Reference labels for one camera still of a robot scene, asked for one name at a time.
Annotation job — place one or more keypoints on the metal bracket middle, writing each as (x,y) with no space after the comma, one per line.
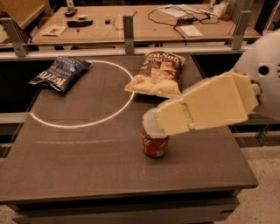
(128,33)

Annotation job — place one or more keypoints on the black tool on table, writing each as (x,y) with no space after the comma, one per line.
(78,24)

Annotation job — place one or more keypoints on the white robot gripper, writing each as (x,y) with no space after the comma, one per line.
(266,73)

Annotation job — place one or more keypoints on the metal rail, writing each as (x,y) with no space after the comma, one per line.
(45,55)

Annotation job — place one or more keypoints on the wooden background table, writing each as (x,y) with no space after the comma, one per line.
(152,24)

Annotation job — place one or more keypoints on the metal bracket right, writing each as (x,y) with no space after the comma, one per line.
(239,30)

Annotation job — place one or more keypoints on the white paper sheet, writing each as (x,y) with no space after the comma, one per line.
(191,31)

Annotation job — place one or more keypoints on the metal bracket left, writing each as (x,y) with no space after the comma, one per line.
(16,36)

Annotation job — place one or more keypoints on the metal bracket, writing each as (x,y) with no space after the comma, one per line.
(239,30)
(16,36)
(128,33)

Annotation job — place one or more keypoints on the beige paper note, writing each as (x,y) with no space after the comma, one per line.
(54,31)

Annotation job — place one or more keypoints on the red soda can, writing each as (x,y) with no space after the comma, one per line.
(154,147)

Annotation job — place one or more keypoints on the brown sea salt chip bag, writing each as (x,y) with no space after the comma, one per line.
(158,75)

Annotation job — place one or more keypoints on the blue Kettle chip bag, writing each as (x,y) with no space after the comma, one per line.
(62,73)

